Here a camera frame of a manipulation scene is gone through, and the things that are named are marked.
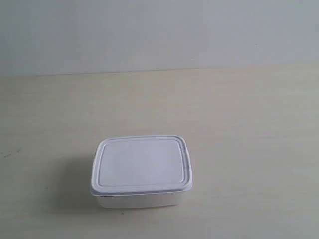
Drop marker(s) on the white lidded plastic container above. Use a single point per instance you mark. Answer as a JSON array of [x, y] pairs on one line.
[[141, 172]]

